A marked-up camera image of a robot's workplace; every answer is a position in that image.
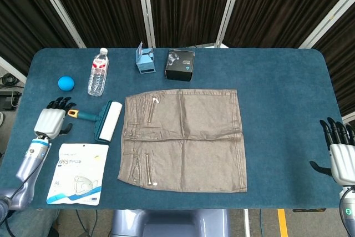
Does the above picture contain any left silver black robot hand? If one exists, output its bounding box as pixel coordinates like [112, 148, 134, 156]
[33, 97, 74, 139]

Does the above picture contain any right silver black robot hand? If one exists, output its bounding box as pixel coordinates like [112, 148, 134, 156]
[309, 117, 355, 186]

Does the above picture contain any teal handled lint roller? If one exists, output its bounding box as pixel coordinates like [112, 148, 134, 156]
[67, 100, 123, 143]

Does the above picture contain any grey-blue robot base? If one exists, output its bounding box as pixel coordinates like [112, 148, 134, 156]
[110, 209, 231, 237]

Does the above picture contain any brown skirt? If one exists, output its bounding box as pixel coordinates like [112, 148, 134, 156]
[117, 88, 248, 193]

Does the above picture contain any blue ball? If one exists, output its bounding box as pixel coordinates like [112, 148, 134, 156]
[58, 75, 75, 92]

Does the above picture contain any white face mask package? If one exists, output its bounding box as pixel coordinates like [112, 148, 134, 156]
[45, 143, 109, 206]

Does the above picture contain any clear plastic water bottle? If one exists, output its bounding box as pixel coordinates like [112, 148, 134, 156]
[87, 48, 110, 97]

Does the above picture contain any teal table cloth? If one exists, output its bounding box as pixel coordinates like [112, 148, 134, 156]
[0, 47, 352, 210]

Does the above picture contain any light blue open box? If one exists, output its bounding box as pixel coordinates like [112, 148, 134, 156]
[135, 41, 157, 75]

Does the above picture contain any black printed box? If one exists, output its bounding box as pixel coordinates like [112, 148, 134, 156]
[164, 49, 196, 82]

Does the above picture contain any white framed dark partition screen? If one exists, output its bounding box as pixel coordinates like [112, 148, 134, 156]
[0, 0, 355, 121]

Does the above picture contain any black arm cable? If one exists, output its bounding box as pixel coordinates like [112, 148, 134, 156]
[0, 174, 38, 237]

